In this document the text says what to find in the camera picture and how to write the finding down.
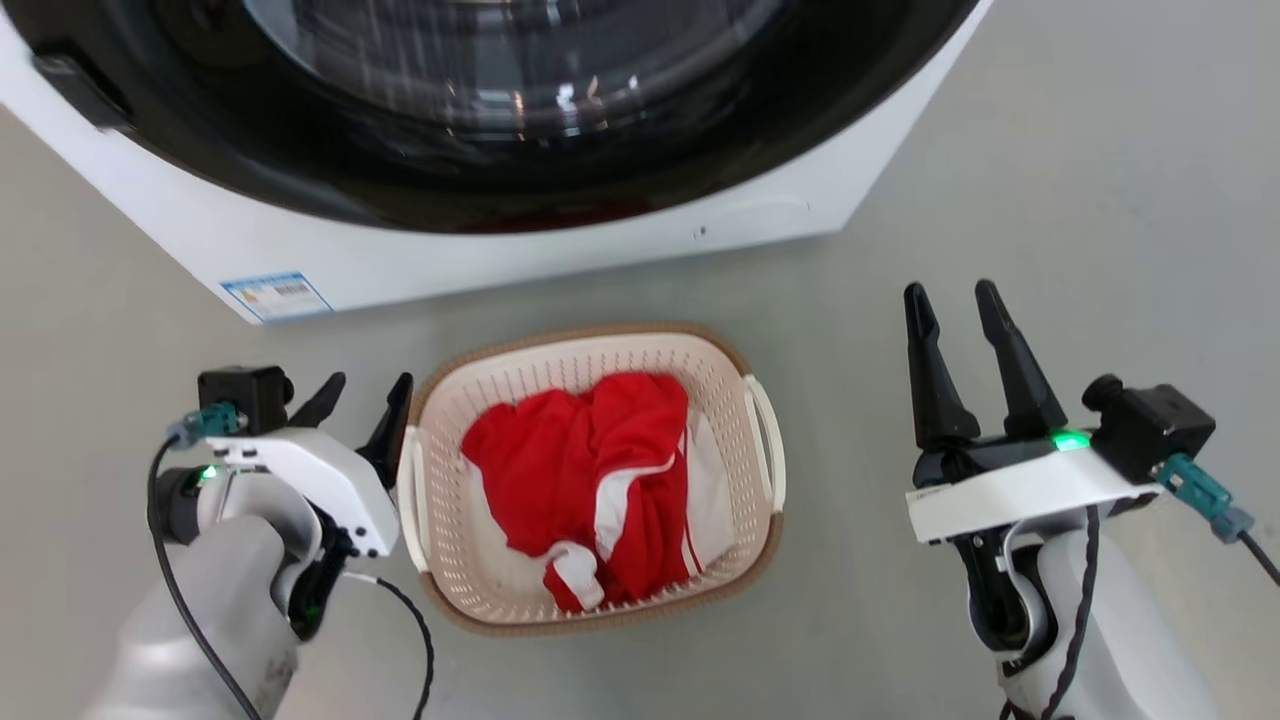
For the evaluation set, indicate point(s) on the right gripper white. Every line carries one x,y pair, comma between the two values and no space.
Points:
1010,490

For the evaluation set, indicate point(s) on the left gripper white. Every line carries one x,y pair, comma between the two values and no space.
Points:
330,475

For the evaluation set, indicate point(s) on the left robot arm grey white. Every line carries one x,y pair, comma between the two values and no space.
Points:
200,620

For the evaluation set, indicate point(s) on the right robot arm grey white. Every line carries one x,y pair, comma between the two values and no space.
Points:
1110,640

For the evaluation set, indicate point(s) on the beige plastic laundry basket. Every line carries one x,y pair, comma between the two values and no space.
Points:
725,400

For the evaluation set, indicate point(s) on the blue white energy label sticker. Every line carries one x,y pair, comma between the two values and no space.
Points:
277,296

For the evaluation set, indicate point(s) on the red and white garment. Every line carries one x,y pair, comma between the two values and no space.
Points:
560,460

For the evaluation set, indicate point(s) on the white washing machine body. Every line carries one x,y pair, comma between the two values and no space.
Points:
250,235

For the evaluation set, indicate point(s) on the black round washing machine door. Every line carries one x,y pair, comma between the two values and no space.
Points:
420,150

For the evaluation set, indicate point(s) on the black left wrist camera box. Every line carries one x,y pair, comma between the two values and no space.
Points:
243,392

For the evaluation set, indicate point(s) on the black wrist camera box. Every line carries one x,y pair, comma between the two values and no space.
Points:
1150,425
243,392

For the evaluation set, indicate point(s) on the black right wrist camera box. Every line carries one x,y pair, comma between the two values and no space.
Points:
1150,425

